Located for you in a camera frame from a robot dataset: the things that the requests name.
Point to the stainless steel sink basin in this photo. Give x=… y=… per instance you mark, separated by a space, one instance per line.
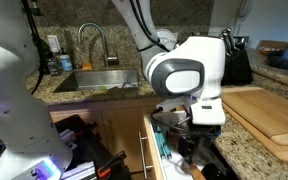
x=100 y=78

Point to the curved steel kitchen faucet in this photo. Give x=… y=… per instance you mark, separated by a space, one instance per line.
x=105 y=50

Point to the wide wooden chopping board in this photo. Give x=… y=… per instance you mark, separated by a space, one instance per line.
x=277 y=151

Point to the small dark soap bottle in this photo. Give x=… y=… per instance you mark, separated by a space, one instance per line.
x=53 y=66

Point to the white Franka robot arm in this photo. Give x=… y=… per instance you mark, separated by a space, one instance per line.
x=184 y=66

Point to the orange sponge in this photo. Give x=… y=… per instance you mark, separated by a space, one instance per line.
x=86 y=66

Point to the wooden cabinet door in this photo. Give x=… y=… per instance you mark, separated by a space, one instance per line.
x=127 y=140

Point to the white drawer organizer tray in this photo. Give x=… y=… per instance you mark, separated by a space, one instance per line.
x=175 y=168

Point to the white capped blue bottle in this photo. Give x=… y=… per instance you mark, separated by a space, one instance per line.
x=66 y=63

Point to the orange black clamp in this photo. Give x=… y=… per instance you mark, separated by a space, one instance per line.
x=112 y=163

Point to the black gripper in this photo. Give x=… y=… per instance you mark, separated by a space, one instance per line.
x=197 y=136

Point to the long wooden spoon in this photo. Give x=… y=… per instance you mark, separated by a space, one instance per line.
x=197 y=173

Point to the white stacked panels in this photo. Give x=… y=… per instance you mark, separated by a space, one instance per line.
x=80 y=171

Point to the black round drawer item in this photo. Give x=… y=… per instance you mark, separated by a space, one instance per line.
x=214 y=172

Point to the thick wooden chopping board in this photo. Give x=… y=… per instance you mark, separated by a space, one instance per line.
x=264 y=113

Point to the dark green glass bottle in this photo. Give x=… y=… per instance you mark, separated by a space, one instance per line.
x=45 y=60

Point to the dark blue bowl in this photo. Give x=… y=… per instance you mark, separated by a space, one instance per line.
x=284 y=60

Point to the black knife block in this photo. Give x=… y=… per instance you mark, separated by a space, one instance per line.
x=237 y=68

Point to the blue clear plastic sink item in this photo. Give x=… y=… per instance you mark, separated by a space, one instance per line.
x=128 y=85

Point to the white wall outlet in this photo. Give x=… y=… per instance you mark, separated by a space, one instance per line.
x=53 y=43

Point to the brown wooden tray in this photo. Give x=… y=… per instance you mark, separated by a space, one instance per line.
x=267 y=45

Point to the open wooden kitchen drawer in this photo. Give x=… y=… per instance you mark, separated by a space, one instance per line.
x=150 y=146

